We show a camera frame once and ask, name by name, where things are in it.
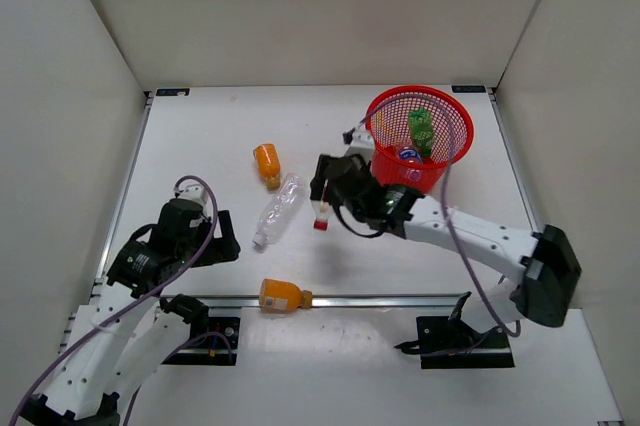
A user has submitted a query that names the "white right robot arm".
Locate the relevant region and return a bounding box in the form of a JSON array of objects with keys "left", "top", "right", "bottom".
[{"left": 310, "top": 154, "right": 581, "bottom": 346}]

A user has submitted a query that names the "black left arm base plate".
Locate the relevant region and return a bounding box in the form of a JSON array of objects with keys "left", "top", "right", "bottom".
[{"left": 163, "top": 309, "right": 241, "bottom": 367}]

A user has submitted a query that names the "red mesh plastic bin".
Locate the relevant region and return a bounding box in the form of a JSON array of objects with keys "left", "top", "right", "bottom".
[{"left": 364, "top": 85, "right": 474, "bottom": 193}]

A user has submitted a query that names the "green plastic soda bottle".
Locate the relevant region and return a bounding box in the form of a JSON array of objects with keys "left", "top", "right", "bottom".
[{"left": 408, "top": 108, "right": 435, "bottom": 158}]

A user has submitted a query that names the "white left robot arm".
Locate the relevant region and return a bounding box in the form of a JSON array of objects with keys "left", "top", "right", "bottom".
[{"left": 11, "top": 191, "right": 240, "bottom": 425}]

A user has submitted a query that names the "dark label sticker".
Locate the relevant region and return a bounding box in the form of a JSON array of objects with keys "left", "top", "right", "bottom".
[
  {"left": 451, "top": 85, "right": 487, "bottom": 94},
  {"left": 155, "top": 88, "right": 190, "bottom": 97}
]

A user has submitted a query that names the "blue label water bottle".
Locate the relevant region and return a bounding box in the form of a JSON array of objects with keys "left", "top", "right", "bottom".
[{"left": 396, "top": 145, "right": 423, "bottom": 164}]

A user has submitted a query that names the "large clear plastic bottle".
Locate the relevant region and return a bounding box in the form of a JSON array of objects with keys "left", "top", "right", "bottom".
[{"left": 252, "top": 174, "right": 307, "bottom": 250}]

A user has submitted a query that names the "aluminium table left rail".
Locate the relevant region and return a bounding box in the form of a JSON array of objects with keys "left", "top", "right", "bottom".
[{"left": 91, "top": 90, "right": 155, "bottom": 289}]

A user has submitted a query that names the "orange juice bottle far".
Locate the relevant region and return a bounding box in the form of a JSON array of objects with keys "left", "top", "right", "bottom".
[{"left": 253, "top": 143, "right": 281, "bottom": 191}]

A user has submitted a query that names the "orange juice bottle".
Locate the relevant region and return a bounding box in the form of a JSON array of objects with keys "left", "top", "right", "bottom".
[
  {"left": 253, "top": 143, "right": 281, "bottom": 191},
  {"left": 258, "top": 279, "right": 313, "bottom": 313}
]

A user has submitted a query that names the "clear bottle red label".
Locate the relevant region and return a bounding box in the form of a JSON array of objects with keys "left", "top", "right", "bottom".
[{"left": 310, "top": 183, "right": 332, "bottom": 231}]

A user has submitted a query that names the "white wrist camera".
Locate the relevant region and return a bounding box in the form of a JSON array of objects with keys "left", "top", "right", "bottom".
[
  {"left": 342, "top": 128, "right": 375, "bottom": 162},
  {"left": 174, "top": 184, "right": 210, "bottom": 213}
]

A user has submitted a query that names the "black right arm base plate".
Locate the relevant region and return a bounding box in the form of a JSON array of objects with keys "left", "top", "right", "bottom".
[{"left": 394, "top": 292, "right": 515, "bottom": 370}]

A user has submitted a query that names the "dark label sticker right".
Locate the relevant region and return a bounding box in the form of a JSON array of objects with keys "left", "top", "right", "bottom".
[{"left": 451, "top": 85, "right": 487, "bottom": 94}]

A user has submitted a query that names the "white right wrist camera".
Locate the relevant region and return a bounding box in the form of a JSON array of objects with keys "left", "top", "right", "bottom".
[{"left": 342, "top": 128, "right": 375, "bottom": 162}]

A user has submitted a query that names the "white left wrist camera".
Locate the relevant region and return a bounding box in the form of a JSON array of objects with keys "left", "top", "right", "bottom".
[{"left": 174, "top": 184, "right": 210, "bottom": 213}]

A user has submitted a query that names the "dark label sticker left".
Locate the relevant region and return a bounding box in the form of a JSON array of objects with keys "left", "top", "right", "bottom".
[{"left": 155, "top": 88, "right": 190, "bottom": 97}]

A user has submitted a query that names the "orange juice bottle near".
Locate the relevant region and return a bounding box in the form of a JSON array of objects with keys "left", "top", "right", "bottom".
[{"left": 258, "top": 279, "right": 313, "bottom": 313}]

